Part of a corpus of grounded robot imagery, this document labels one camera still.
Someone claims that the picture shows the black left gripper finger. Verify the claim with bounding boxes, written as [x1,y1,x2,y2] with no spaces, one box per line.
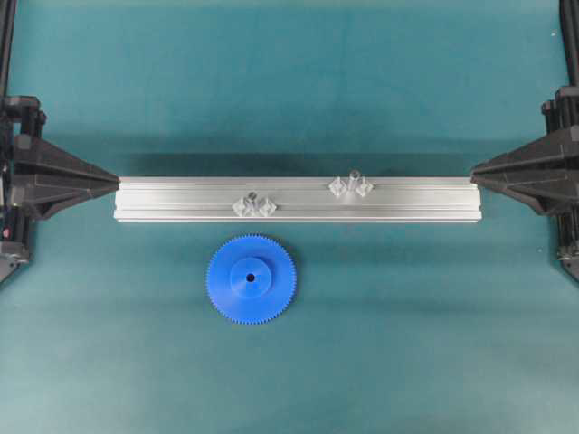
[12,134,120,220]

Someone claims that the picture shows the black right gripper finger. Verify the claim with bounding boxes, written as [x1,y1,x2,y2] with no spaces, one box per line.
[470,129,565,214]

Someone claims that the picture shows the large blue plastic gear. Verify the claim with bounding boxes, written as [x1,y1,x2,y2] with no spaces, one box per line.
[205,234,298,325]

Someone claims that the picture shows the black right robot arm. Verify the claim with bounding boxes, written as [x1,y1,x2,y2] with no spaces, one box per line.
[470,87,578,278]

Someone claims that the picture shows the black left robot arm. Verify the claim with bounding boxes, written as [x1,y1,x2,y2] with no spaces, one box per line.
[1,97,120,279]

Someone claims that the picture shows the black right frame post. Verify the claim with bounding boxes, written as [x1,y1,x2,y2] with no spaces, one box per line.
[559,0,578,87]

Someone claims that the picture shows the black frame post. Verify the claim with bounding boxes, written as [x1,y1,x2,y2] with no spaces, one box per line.
[0,0,17,98]
[559,0,578,87]

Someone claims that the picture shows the black left frame post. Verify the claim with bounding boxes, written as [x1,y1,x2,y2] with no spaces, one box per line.
[0,0,17,98]

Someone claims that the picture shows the tall clear shaft mount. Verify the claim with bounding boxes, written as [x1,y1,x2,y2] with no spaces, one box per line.
[327,170,375,198]

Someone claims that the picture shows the short clear shaft mount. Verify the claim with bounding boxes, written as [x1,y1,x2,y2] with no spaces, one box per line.
[232,192,277,218]

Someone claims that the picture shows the silver aluminium extrusion rail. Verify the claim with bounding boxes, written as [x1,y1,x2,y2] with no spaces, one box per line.
[114,176,482,223]

